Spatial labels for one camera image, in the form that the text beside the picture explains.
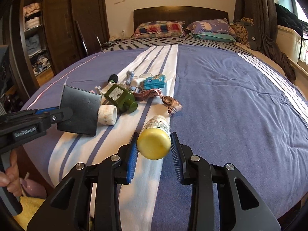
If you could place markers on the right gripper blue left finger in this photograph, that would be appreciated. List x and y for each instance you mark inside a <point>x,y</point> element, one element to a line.
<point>68,207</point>

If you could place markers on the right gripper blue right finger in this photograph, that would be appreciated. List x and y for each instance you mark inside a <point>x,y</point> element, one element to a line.
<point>240,206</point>

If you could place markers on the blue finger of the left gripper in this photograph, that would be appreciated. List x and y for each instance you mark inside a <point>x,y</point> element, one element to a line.
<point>60,115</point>
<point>49,110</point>

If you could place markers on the black cardboard box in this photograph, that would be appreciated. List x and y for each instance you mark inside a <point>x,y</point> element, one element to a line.
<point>84,106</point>

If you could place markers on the white tissue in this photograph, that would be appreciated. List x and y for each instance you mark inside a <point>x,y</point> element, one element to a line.
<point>100,91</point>

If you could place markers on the white tape roll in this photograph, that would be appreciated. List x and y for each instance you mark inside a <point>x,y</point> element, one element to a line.
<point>107,115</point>

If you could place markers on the green glass bottle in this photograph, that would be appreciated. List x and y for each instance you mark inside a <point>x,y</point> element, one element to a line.
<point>123,99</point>

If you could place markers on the yellow lotion bottle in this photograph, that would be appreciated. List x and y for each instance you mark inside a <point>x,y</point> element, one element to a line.
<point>154,141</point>

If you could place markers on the small white tube bottle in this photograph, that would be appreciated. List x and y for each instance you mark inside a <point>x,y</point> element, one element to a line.
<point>137,82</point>

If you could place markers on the blue wet wipes pack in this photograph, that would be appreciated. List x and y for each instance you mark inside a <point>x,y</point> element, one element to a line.
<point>155,82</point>

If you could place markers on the person left hand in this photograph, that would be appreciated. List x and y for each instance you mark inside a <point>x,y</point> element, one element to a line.
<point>10,178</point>

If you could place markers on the yellow fluffy slipper left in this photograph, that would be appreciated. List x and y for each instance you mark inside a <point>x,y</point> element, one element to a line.
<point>30,206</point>

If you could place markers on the dark wooden wardrobe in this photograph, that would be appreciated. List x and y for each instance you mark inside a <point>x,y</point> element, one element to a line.
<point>70,30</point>

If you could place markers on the blue white striped bedspread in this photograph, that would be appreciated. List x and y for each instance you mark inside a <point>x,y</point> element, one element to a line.
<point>236,109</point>

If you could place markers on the black zebra pattern sheet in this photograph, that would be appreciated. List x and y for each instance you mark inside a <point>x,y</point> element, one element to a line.
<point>132,43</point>

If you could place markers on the plaid multicolour pillow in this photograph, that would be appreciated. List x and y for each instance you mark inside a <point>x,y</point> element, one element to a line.
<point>159,29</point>

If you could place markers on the teal pillow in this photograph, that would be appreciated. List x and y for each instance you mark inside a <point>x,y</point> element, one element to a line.
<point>215,37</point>

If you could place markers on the brown floral cushion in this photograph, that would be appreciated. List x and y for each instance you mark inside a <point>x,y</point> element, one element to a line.
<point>244,30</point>

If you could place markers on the white storage box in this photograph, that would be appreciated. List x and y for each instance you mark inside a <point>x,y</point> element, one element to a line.
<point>289,42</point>

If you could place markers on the purple elephant pillow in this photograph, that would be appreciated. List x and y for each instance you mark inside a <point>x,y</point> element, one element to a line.
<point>220,26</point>

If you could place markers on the dark wooden headboard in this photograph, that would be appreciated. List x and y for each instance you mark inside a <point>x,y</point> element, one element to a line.
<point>188,14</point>

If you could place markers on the brown curtain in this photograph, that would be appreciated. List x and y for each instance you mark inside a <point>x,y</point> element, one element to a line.
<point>264,15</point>

